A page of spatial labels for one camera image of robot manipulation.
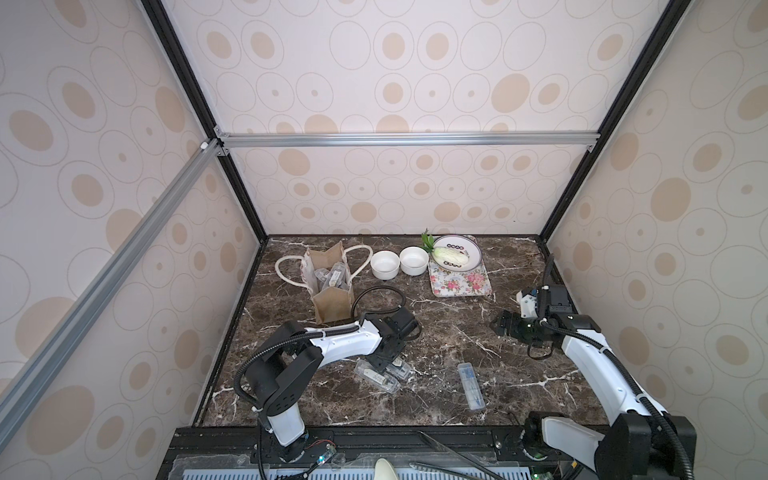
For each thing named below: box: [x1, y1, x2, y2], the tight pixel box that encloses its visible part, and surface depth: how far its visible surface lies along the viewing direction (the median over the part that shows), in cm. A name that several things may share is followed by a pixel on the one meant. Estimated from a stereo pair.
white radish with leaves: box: [421, 228, 470, 264], surface depth 111 cm
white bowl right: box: [399, 245, 429, 277], surface depth 111 cm
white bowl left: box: [370, 250, 401, 281], surface depth 111 cm
